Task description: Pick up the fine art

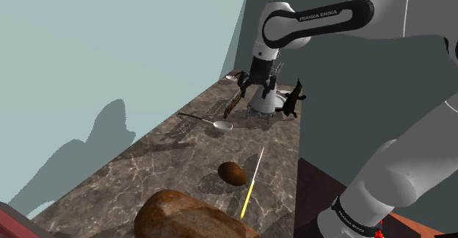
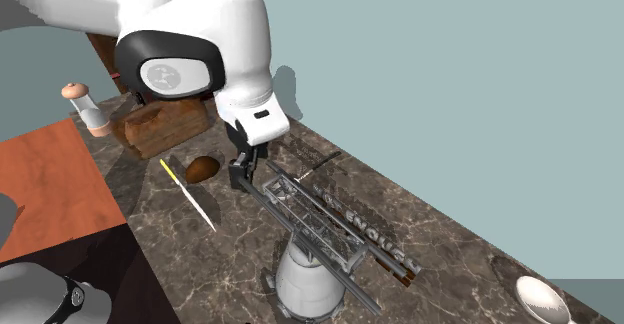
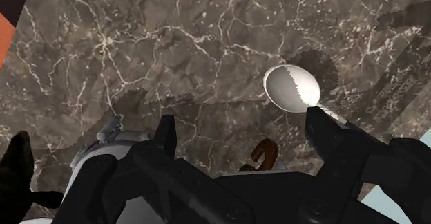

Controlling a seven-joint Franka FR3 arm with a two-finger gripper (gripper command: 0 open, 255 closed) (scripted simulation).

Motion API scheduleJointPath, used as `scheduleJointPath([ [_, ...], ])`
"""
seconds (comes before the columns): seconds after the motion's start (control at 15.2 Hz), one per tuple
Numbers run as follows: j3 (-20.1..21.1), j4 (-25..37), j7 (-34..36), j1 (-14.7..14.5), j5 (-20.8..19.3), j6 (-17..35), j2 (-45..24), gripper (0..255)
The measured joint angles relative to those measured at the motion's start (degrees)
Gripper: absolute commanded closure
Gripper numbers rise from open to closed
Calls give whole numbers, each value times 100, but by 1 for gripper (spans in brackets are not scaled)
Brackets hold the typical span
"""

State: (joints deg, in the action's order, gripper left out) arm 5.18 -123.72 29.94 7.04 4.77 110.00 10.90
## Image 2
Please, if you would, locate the brown wooden block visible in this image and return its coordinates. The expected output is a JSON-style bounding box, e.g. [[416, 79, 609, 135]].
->
[[110, 97, 216, 161]]

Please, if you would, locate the red-topped dark robot stand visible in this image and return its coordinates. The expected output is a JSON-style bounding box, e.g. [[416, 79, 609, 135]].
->
[[0, 117, 183, 324]]

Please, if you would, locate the yellow-handled white knife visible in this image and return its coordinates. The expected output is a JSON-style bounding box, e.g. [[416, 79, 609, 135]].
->
[[159, 158, 219, 234]]

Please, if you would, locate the white rounded jar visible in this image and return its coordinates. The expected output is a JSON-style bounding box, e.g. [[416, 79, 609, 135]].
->
[[274, 238, 348, 323]]

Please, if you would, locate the brown wooden window frame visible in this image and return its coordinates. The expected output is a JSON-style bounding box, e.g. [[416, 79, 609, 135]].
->
[[62, 0, 185, 96]]

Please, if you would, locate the thin black pen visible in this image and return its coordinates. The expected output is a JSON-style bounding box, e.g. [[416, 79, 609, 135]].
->
[[294, 150, 343, 183]]

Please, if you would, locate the glass grinder with pink ends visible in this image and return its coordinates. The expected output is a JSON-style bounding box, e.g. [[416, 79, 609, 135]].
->
[[60, 82, 116, 138]]

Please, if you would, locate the white spoon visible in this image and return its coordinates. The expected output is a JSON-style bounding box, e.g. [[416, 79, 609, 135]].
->
[[515, 275, 580, 324]]

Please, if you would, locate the grey metal truss frame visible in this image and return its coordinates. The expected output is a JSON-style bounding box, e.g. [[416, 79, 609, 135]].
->
[[237, 159, 410, 317]]

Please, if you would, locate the brown egg-shaped thing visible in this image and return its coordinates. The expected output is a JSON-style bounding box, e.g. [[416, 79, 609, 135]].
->
[[184, 155, 222, 185]]

